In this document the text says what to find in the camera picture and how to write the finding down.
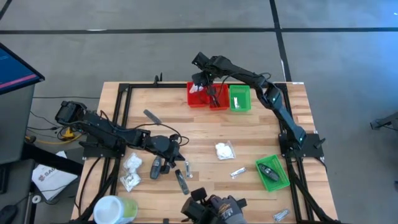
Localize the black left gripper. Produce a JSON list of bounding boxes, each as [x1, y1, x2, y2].
[[146, 134, 187, 175]]

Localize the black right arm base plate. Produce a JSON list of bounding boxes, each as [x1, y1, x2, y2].
[[279, 133, 326, 159]]

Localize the green plastic basket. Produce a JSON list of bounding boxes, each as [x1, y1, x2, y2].
[[229, 85, 252, 113], [254, 154, 291, 193]]

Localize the computer monitor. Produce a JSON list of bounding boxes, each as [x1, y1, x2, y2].
[[0, 42, 45, 96]]

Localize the red plastic basket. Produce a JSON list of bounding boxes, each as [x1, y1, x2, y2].
[[186, 81, 211, 109], [208, 83, 231, 112]]

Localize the yellow cable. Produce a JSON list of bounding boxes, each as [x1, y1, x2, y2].
[[25, 124, 85, 146]]

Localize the black handheld device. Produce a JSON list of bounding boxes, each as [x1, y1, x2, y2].
[[180, 187, 249, 224]]

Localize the black desk beam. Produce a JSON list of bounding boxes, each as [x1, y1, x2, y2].
[[21, 142, 85, 177]]

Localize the person's gloved hand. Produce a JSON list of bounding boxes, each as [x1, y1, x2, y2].
[[210, 194, 248, 224]]

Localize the black aluminium table frame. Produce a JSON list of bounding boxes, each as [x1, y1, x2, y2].
[[73, 72, 343, 224]]

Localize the black nail file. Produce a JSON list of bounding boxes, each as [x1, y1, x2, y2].
[[210, 90, 222, 107], [142, 108, 163, 125], [174, 169, 190, 196]]

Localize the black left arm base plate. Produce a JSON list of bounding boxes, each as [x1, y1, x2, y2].
[[79, 139, 127, 159]]

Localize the white printed booklet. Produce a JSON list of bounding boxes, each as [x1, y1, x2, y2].
[[31, 151, 78, 202]]

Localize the green white wipes canister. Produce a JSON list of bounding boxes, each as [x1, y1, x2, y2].
[[93, 195, 139, 224]]

